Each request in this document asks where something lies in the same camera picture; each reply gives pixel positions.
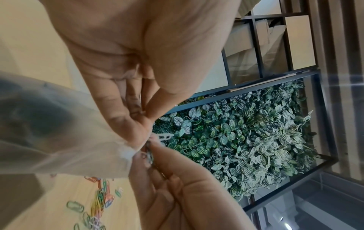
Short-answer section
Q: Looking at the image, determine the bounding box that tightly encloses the person's left hand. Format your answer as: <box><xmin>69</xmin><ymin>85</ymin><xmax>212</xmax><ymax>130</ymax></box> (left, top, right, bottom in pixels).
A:
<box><xmin>38</xmin><ymin>0</ymin><xmax>243</xmax><ymax>150</ymax></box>

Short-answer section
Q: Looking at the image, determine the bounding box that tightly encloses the person's right hand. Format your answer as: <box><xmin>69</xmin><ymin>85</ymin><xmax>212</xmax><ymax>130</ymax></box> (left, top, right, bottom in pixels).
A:
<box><xmin>127</xmin><ymin>141</ymin><xmax>257</xmax><ymax>230</ymax></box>

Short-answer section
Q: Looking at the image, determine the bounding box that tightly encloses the green paper clip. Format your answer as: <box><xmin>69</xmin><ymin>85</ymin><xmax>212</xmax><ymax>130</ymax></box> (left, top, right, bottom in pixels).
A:
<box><xmin>142</xmin><ymin>146</ymin><xmax>156</xmax><ymax>165</ymax></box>

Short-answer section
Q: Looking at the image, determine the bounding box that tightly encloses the white paper clip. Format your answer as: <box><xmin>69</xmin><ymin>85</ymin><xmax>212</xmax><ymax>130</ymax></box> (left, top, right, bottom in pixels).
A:
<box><xmin>152</xmin><ymin>133</ymin><xmax>174</xmax><ymax>143</ymax></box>

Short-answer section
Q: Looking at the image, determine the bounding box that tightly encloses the pile of coloured paper clips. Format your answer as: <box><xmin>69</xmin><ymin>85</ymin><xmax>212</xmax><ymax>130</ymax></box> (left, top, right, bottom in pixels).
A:
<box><xmin>65</xmin><ymin>176</ymin><xmax>125</xmax><ymax>230</ymax></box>

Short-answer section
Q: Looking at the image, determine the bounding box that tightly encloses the translucent plastic bag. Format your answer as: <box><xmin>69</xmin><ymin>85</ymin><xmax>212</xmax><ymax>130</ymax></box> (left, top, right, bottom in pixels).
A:
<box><xmin>0</xmin><ymin>70</ymin><xmax>143</xmax><ymax>179</ymax></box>

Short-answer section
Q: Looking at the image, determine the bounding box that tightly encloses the round wooden table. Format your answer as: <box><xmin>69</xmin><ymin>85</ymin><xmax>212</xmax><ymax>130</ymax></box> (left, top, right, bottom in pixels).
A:
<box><xmin>0</xmin><ymin>0</ymin><xmax>143</xmax><ymax>230</ymax></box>

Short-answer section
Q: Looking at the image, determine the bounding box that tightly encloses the green plant wall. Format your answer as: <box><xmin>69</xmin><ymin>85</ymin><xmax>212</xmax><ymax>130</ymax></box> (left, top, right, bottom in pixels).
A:
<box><xmin>152</xmin><ymin>80</ymin><xmax>321</xmax><ymax>202</ymax></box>

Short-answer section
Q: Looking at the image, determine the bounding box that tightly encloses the black metal frame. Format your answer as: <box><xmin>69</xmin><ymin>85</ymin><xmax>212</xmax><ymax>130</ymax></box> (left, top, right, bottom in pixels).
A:
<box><xmin>170</xmin><ymin>0</ymin><xmax>339</xmax><ymax>230</ymax></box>

